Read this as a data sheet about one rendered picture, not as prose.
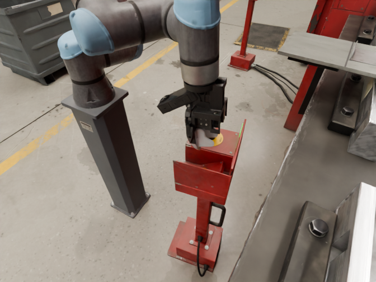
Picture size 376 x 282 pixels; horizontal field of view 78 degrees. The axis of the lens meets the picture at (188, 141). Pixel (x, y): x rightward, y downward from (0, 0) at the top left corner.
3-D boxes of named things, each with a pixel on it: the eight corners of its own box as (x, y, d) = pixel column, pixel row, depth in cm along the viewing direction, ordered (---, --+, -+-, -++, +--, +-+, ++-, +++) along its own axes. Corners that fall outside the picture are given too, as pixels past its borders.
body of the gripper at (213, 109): (219, 137, 52) (220, 90, 43) (183, 131, 54) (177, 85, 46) (226, 116, 57) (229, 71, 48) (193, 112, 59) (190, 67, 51)
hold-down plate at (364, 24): (361, 22, 116) (364, 15, 114) (373, 23, 114) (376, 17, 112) (354, 42, 98) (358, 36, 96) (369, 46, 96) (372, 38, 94)
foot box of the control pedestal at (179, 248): (179, 220, 135) (179, 210, 126) (221, 235, 129) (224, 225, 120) (166, 254, 121) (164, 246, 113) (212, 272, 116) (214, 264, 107)
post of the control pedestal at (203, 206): (197, 230, 118) (202, 165, 80) (207, 234, 117) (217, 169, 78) (194, 240, 115) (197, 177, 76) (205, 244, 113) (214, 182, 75)
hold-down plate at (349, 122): (342, 78, 78) (347, 70, 76) (360, 83, 76) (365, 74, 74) (326, 128, 61) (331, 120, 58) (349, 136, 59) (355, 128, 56)
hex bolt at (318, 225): (310, 218, 40) (314, 214, 39) (327, 226, 39) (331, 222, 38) (306, 231, 39) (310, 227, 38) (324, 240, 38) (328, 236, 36)
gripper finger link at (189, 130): (193, 148, 56) (191, 120, 50) (187, 146, 56) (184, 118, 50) (199, 135, 59) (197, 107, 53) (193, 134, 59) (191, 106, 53)
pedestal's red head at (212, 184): (194, 146, 86) (196, 107, 73) (237, 157, 82) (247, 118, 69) (174, 190, 72) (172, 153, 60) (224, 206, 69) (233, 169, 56)
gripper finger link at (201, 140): (212, 160, 59) (212, 134, 52) (191, 156, 61) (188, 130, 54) (216, 152, 61) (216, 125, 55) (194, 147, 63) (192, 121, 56)
